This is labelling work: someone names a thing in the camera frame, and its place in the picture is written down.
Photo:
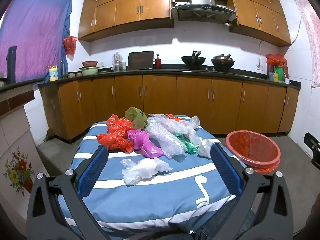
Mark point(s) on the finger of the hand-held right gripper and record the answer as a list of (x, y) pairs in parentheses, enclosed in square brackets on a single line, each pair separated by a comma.
[(312, 142)]

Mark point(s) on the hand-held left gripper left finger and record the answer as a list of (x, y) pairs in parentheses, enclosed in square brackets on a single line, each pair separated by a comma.
[(91, 172)]

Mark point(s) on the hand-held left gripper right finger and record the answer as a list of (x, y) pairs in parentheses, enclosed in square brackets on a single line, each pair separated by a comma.
[(226, 170)]

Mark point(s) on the clear plastic bag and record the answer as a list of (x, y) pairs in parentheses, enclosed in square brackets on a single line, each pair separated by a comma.
[(195, 122), (203, 146)]

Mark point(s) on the wastebasket with red liner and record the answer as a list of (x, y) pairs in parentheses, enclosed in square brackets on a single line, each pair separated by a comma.
[(252, 147)]

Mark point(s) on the red plastic bag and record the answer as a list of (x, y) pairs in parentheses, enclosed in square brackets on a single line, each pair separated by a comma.
[(115, 141), (70, 45), (172, 116), (117, 123)]

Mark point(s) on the white translucent plastic bag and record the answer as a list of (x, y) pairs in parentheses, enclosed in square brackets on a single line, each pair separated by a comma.
[(145, 170)]

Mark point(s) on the magenta plastic bag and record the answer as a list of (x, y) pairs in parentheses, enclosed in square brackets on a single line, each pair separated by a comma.
[(145, 143)]

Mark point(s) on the clear plastic bags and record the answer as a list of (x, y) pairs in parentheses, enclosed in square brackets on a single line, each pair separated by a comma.
[(165, 142)]

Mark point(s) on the olive green plastic bag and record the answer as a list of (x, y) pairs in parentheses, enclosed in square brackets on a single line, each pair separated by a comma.
[(136, 118)]

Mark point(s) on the white mug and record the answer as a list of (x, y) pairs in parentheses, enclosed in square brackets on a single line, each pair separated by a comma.
[(287, 81)]

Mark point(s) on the blue white striped cloth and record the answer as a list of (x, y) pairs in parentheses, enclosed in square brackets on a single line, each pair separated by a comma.
[(155, 205)]

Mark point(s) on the flower patterned tile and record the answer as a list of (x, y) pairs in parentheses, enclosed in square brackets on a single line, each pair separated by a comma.
[(18, 170)]

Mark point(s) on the green box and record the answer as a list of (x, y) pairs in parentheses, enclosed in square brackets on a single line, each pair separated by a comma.
[(279, 73)]

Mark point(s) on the small blue box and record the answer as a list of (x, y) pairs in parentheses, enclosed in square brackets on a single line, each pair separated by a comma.
[(272, 77)]

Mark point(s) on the red shopping bag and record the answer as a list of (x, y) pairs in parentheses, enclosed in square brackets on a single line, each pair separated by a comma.
[(276, 59)]

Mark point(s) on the wooden base cabinets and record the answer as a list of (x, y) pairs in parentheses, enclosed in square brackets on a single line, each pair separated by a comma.
[(160, 100)]

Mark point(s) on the brown root vegetables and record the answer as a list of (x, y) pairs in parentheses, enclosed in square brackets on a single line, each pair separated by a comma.
[(75, 75)]

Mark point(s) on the pink floral curtain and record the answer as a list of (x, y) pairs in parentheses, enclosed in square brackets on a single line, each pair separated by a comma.
[(311, 42)]

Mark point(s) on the black gas stove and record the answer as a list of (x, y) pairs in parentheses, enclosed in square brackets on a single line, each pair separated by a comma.
[(207, 69)]

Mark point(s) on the yellow detergent bottle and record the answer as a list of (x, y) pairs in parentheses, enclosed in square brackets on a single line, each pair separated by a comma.
[(53, 74)]

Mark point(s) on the black wok with lid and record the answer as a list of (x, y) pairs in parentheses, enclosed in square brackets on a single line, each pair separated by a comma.
[(222, 62)]

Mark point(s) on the red plastic basin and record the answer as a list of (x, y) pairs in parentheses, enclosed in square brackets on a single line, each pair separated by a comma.
[(90, 63)]

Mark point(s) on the clear bag with jars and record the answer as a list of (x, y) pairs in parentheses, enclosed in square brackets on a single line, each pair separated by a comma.
[(116, 61)]

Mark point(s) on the black kitchen countertop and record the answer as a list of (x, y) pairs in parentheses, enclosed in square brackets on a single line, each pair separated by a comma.
[(160, 72)]

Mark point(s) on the dark wooden cutting board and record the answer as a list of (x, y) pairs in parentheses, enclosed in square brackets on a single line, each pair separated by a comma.
[(140, 60)]

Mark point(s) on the red bottle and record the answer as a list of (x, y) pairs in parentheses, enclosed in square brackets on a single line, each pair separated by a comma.
[(158, 63)]

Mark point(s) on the blue purple cloth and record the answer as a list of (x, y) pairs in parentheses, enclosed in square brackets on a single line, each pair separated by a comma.
[(35, 35)]

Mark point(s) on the wooden wall cabinets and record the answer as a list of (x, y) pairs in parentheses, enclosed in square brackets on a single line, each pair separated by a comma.
[(130, 7)]

